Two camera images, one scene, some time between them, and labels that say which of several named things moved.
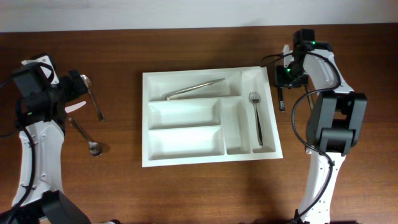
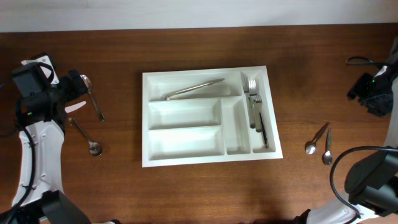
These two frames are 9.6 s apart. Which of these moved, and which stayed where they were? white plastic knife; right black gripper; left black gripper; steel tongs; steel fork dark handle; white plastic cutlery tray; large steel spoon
Moved: steel fork dark handle; right black gripper
Stayed: left black gripper; steel tongs; white plastic cutlery tray; white plastic knife; large steel spoon
